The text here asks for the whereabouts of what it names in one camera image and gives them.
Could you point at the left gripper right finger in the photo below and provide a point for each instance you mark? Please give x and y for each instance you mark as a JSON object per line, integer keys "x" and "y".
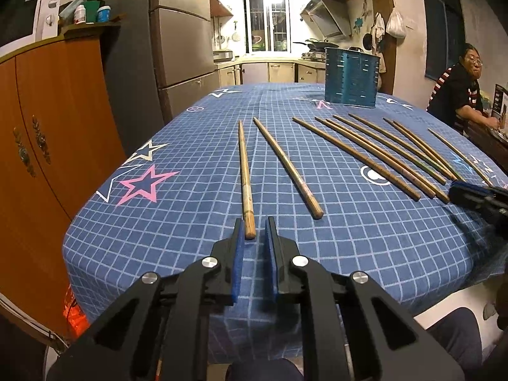
{"x": 352, "y": 329}

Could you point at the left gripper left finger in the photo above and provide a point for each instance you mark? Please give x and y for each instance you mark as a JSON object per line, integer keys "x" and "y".
{"x": 158, "y": 328}

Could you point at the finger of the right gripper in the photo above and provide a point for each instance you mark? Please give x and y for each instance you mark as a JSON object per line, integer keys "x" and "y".
{"x": 489, "y": 202}

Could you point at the dark wooden chopstick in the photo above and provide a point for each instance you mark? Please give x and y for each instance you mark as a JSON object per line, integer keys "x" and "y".
{"x": 409, "y": 191}

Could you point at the brown wooden chopstick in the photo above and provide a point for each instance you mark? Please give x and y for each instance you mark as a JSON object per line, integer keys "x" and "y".
{"x": 304, "y": 190}

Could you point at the light wooden chopstick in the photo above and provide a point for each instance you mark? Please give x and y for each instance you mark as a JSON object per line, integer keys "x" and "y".
{"x": 247, "y": 202}

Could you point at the beige lower kitchen cabinets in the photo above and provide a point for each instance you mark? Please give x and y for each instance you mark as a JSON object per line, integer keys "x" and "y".
{"x": 277, "y": 71}

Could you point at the kitchen window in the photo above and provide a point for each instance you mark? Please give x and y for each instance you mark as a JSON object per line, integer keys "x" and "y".
{"x": 267, "y": 26}

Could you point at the wooden chopstick white band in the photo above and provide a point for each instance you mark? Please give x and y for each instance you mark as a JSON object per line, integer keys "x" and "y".
{"x": 407, "y": 146}

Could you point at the long chopstick green band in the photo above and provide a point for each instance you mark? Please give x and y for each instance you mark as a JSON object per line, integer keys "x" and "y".
{"x": 423, "y": 146}

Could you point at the dark chopstick green band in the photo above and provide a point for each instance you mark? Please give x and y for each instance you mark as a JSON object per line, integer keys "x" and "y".
{"x": 393, "y": 147}

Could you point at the thin curved bamboo chopstick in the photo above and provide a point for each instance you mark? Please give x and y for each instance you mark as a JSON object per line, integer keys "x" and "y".
{"x": 484, "y": 177}

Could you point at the wooden chopstick green band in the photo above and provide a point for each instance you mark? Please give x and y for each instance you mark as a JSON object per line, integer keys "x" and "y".
{"x": 393, "y": 162}

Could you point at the seated person striped sweater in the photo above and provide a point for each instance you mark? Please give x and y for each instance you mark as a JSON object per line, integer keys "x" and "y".
{"x": 455, "y": 99}

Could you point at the blue checkered star tablecloth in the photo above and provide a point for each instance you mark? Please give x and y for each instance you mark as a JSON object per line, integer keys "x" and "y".
{"x": 180, "y": 192}

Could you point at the teal perforated utensil holder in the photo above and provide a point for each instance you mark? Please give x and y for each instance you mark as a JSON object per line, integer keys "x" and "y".
{"x": 351, "y": 77}

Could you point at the white hanging plastic bag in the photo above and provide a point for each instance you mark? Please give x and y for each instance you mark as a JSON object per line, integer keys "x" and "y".
{"x": 395, "y": 25}

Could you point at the orange wooden cabinet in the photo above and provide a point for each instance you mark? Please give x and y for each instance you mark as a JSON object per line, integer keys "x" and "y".
{"x": 59, "y": 143}

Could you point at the black wok on stove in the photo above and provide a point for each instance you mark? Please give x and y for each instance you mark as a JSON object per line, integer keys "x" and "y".
{"x": 317, "y": 46}

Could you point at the steel range hood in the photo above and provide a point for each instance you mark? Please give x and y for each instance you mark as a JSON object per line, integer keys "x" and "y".
{"x": 330, "y": 17}

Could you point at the grey multi-door refrigerator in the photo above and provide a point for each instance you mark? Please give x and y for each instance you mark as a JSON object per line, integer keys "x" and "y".
{"x": 181, "y": 41}

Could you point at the white bottle red label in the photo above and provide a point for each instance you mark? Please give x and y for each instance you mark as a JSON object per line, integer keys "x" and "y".
{"x": 80, "y": 14}

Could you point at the green container on cabinet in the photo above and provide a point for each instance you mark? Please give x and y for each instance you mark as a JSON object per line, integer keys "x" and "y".
{"x": 91, "y": 8}

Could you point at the white microwave oven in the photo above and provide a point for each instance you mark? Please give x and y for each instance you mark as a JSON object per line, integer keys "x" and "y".
{"x": 33, "y": 21}

